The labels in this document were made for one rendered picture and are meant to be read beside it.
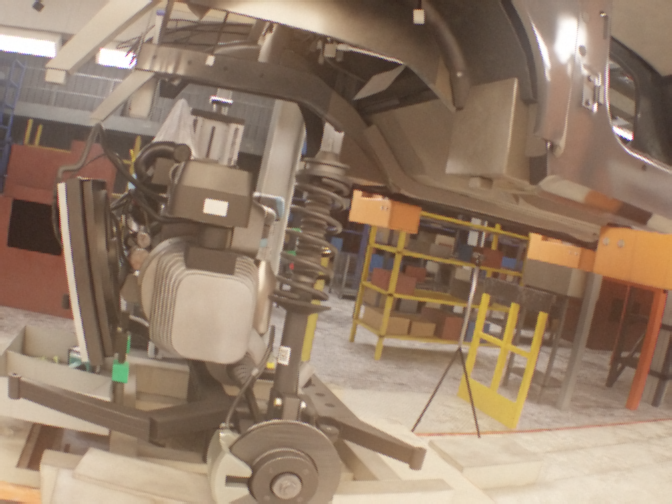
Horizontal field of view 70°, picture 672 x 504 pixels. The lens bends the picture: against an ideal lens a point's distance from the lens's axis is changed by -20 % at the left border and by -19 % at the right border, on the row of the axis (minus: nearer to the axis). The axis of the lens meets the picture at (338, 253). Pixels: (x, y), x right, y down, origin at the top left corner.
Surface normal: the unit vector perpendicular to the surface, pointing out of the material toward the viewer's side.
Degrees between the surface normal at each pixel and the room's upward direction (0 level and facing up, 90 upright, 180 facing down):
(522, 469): 90
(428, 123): 109
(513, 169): 90
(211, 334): 90
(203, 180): 79
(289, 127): 90
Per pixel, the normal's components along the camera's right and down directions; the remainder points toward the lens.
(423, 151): 0.16, 0.30
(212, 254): 0.33, 0.12
